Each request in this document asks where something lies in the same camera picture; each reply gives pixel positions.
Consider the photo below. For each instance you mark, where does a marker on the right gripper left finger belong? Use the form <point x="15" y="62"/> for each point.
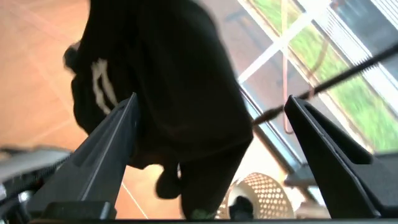
<point x="77" y="186"/>

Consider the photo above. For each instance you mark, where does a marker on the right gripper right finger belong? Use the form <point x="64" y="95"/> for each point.
<point x="357" y="193"/>

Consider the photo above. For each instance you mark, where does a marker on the black garment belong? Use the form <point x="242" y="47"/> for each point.
<point x="171" y="77"/>

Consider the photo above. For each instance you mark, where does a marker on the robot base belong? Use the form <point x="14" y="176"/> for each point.
<point x="25" y="165"/>

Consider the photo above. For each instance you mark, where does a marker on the white laundry basket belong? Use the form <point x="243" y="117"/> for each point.
<point x="267" y="193"/>

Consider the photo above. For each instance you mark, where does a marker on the black clothes rack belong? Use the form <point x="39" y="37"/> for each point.
<point x="342" y="75"/>

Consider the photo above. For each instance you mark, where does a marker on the pink clothes hanger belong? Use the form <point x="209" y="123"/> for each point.
<point x="284" y="93"/>

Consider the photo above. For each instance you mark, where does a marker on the window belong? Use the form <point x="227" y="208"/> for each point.
<point x="357" y="109"/>

